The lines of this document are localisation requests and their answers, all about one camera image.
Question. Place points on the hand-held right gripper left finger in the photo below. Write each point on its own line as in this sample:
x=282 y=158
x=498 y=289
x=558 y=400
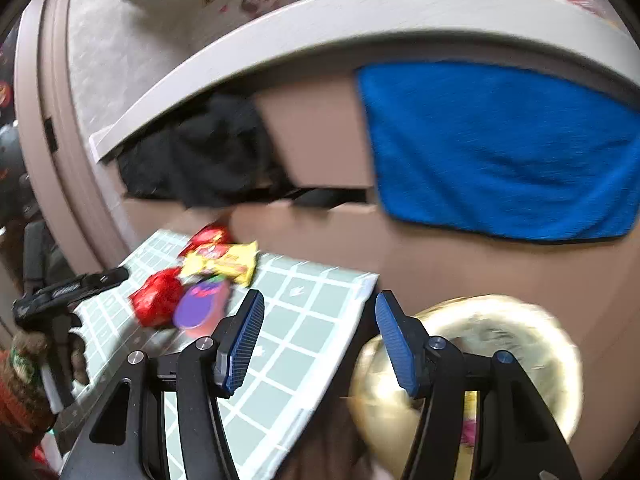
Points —
x=242 y=340

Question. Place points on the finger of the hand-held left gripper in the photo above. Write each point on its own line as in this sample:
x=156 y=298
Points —
x=100 y=280

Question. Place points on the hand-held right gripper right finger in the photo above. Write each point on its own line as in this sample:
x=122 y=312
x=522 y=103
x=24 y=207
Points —
x=395 y=340

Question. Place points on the yellow plastic bag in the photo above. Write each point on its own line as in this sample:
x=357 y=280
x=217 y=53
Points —
x=505 y=330

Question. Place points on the person's left hand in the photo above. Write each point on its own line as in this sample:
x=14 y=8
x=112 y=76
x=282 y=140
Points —
x=80 y=360

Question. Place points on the purple snack packet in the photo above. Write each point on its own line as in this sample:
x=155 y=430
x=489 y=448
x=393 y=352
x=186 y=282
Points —
x=200 y=307

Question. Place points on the crumpled red snack packet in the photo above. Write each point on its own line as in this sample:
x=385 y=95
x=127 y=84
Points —
x=155 y=300

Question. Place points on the green checked mat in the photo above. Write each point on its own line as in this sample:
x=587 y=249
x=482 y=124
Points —
x=300 y=320

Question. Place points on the yellow snack packet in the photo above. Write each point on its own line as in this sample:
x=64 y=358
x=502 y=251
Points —
x=225 y=262

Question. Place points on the red packet with print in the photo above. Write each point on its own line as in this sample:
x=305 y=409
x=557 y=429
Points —
x=207 y=240

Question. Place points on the black cloth bag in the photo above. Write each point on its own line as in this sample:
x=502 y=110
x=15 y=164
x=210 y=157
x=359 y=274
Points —
x=200 y=155

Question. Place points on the blue towel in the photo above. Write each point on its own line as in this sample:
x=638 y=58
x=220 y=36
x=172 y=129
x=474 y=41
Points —
x=500 y=150

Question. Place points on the white curved furniture rail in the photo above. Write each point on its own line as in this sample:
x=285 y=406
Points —
x=350 y=20

